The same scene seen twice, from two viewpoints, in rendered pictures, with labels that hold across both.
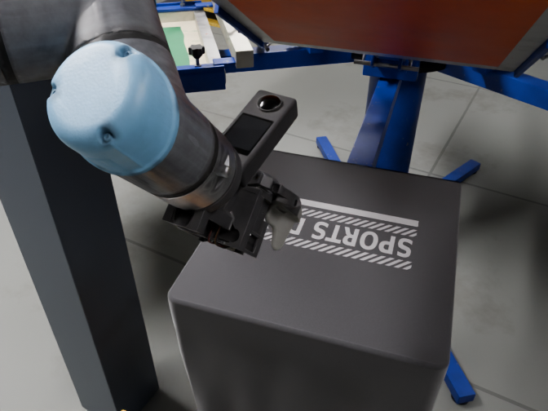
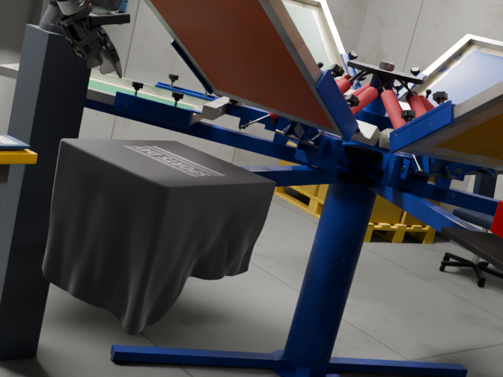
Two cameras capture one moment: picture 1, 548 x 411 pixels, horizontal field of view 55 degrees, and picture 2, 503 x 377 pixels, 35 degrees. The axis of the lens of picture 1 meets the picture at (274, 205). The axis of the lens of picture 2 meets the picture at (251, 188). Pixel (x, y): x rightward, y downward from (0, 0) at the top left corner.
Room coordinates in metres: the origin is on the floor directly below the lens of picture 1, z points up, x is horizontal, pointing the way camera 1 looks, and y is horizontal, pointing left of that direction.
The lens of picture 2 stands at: (-1.39, -1.07, 1.45)
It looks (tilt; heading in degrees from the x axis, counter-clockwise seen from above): 13 degrees down; 18
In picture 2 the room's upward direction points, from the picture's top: 14 degrees clockwise
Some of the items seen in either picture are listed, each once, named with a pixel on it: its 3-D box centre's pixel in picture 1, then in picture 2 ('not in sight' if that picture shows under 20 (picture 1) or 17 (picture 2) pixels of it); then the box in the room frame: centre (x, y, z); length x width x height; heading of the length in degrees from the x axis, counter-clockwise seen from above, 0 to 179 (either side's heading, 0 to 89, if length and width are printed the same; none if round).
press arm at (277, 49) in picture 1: (227, 60); (212, 132); (1.68, 0.16, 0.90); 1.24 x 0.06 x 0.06; 102
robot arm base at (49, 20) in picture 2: not in sight; (63, 18); (1.01, 0.51, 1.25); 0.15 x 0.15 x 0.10
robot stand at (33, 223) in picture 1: (81, 268); (31, 197); (1.01, 0.51, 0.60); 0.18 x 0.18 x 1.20; 61
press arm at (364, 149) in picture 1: (373, 132); (266, 176); (1.22, -0.26, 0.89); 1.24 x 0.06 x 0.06; 162
